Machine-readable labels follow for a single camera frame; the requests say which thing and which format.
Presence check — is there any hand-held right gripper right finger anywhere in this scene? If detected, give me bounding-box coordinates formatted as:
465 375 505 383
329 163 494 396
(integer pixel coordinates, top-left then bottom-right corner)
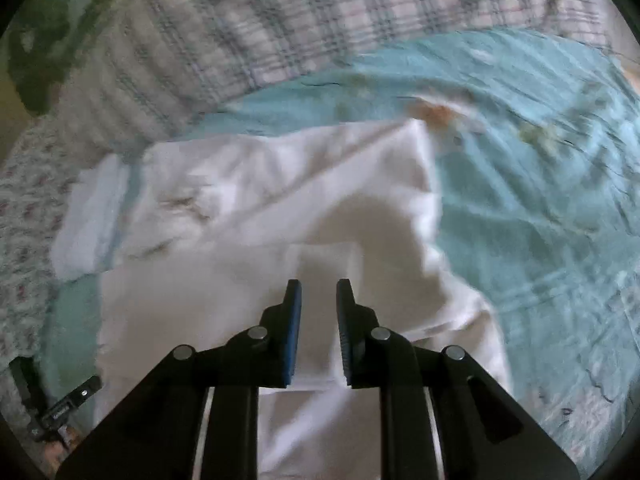
336 278 581 480

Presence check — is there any small folded white cloth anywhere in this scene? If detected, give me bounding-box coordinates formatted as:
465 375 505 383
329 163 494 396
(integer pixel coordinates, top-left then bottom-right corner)
52 155 133 281

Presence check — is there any plaid pillow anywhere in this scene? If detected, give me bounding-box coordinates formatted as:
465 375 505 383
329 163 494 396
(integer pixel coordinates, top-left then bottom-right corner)
55 0 616 141

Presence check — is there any teal floral bed sheet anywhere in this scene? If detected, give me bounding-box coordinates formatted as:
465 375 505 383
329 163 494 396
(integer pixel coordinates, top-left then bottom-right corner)
35 30 640 466

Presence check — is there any pink floral quilt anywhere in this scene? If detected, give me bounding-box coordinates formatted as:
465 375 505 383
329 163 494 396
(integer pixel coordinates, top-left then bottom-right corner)
0 120 101 361

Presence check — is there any green wall poster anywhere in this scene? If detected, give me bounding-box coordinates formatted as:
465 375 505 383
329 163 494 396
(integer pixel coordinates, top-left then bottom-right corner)
5 0 151 116

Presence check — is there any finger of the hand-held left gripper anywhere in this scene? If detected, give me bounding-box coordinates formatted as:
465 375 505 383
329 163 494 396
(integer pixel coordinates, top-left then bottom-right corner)
64 375 103 407

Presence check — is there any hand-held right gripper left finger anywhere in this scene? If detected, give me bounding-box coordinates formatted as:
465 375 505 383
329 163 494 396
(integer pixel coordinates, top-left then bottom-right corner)
55 279 303 480

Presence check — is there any large white garment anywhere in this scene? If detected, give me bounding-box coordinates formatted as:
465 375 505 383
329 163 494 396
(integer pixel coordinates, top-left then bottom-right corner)
92 120 513 480

